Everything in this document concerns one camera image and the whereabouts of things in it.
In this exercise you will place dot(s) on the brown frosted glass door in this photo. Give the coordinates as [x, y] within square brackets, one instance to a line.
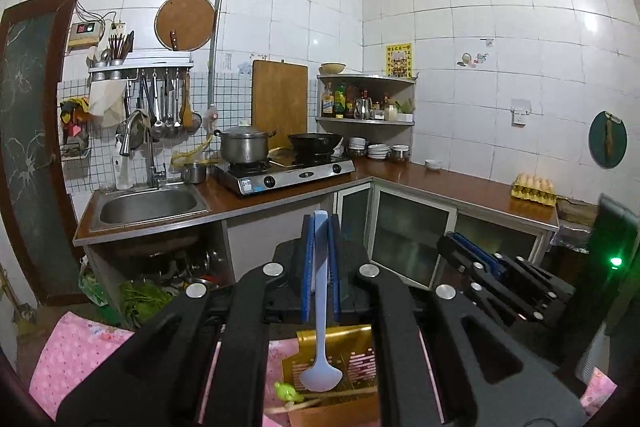
[30, 107]

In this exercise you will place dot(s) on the silver foil bag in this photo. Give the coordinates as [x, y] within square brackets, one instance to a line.
[572, 239]

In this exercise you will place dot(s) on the cream hanging cloth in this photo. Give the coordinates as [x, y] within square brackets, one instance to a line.
[106, 104]

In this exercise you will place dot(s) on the steel faucet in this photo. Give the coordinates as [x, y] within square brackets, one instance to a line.
[150, 157]

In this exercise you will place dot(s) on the wall stickers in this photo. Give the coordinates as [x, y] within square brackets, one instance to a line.
[470, 60]

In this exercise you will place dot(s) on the steel cooking pot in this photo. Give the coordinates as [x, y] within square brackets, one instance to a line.
[245, 147]

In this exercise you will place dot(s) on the kitchen counter cabinet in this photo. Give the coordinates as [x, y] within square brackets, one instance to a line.
[415, 187]

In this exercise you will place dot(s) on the wall controller with red display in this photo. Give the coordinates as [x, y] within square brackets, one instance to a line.
[85, 34]

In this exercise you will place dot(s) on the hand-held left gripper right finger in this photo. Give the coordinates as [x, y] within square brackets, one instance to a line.
[334, 267]

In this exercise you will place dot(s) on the steel corner shelf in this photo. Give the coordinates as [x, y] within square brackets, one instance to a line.
[365, 123]

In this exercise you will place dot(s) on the wooden cutting board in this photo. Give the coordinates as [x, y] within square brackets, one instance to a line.
[280, 97]

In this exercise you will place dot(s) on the gold cardboard box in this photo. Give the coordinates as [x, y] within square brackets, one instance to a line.
[355, 357]

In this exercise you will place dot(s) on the steel utensil rack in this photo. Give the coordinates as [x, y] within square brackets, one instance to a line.
[150, 64]

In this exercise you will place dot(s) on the small white bowl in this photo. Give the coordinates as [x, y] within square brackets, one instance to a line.
[433, 164]

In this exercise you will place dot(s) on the black wok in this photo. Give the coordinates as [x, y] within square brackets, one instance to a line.
[315, 142]

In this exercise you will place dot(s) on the stack of white plates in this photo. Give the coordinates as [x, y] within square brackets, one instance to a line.
[379, 152]

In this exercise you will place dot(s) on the green plastic bag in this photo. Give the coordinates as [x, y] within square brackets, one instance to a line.
[92, 284]

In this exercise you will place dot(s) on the yellow wall poster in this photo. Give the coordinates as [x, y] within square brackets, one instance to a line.
[398, 61]

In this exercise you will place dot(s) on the row of condiment bottles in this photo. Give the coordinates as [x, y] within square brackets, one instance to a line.
[340, 102]

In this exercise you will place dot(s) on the bowl on shelf top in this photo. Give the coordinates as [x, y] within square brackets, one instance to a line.
[332, 68]

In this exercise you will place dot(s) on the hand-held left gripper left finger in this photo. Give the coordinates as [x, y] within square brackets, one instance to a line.
[310, 267]

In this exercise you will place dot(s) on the green round wall board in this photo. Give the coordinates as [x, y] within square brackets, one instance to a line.
[607, 139]

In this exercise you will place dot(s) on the steel lidded jar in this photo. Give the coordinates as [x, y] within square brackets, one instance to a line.
[400, 154]

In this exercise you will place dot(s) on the white dish soap bottle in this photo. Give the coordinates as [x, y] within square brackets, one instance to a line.
[123, 174]

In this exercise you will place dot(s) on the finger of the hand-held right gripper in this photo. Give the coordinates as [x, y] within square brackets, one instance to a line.
[480, 252]
[480, 279]

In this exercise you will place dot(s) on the white wall socket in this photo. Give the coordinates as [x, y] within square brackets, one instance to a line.
[521, 113]

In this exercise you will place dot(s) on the steel sink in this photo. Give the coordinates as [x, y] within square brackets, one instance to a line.
[150, 207]

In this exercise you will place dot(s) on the steel gas stove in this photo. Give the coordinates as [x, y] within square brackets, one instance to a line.
[300, 174]

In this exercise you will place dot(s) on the row of hanging kitchen utensils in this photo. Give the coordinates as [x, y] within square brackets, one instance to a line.
[170, 107]

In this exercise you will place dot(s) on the pink floral tablecloth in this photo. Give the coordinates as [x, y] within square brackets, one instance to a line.
[75, 357]

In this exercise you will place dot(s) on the bundle of dark utensils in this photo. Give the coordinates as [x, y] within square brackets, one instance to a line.
[120, 47]

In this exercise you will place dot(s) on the green leafy vegetables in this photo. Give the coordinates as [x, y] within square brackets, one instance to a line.
[147, 304]

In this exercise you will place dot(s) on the light blue plastic spoon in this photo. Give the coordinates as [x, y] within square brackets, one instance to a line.
[320, 347]

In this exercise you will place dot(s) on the small steel pot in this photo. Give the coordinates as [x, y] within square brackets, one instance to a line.
[194, 173]

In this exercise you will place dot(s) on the green plastic utensil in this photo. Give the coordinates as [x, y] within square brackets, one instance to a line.
[287, 393]

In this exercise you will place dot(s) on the green toy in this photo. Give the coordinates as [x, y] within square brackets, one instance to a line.
[350, 393]

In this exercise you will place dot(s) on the egg carton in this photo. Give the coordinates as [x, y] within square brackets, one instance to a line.
[532, 191]

